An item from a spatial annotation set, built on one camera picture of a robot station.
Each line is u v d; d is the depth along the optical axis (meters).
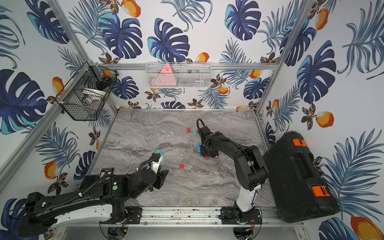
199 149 0.97
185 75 1.00
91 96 0.89
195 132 1.05
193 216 0.76
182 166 0.92
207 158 0.94
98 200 0.47
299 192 0.63
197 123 0.80
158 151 0.98
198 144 0.99
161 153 0.98
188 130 1.07
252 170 0.48
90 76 0.92
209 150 0.79
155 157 0.62
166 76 0.90
